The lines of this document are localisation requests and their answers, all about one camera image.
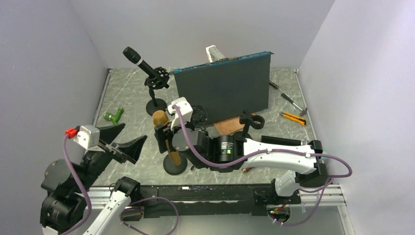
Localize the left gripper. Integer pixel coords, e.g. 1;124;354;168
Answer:
74;123;147;192

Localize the gold microphone black stand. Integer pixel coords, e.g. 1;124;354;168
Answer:
162;154;188;175

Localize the black tripod shock mount stand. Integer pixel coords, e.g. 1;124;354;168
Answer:
190;105;208;132

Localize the black microphone white band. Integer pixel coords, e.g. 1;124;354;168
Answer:
123;47;160;78

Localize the black round base clip stand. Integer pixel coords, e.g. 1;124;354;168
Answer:
239;111;265;139

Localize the mint green microphone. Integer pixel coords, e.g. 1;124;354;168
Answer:
320;154;332;160

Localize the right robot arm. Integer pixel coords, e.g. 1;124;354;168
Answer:
153;120;329;203

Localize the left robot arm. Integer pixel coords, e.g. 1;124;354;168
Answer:
40;123;147;235

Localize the green marker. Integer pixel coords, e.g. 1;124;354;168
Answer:
104;107;124;125

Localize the wooden board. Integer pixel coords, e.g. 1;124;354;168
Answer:
214;116;244;136

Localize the dark grey upright board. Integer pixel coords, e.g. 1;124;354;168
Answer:
173;51;272;124

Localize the yellow utility knife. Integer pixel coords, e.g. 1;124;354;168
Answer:
279;112;307;126

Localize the small black hammer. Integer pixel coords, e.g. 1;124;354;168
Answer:
281;93;307;117

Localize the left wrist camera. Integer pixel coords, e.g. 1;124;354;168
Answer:
65;125;100;151

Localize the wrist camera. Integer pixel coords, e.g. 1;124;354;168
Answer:
167;97;193;131
65;125;100;151

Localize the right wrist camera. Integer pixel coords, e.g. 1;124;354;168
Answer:
167;97;193;131

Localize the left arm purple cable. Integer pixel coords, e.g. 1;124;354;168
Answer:
60;133;93;235

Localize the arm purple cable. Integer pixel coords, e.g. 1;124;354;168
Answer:
60;133;93;235
172;104;353;227

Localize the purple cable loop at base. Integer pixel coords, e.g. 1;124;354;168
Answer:
119;196;180;235

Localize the white bracket behind board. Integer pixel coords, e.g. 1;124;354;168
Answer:
206;45;226;63

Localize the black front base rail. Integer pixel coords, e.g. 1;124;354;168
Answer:
140;183;301;218

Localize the black screwdriver handle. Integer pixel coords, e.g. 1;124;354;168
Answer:
269;81;279;90

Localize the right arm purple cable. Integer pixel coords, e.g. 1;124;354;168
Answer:
172;104;353;227

